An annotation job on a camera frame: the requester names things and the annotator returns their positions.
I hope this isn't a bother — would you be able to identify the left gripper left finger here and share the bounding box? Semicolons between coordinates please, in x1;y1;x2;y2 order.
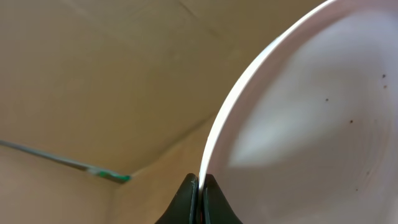
155;173;198;224

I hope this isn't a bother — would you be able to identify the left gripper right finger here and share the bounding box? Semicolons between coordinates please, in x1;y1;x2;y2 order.
201;174;243;224

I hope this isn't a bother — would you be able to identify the white plate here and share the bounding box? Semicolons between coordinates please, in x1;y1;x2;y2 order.
199;0;397;223

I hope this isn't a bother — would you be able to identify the green-tipped grey rod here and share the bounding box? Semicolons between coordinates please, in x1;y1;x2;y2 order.
1;140;132;184

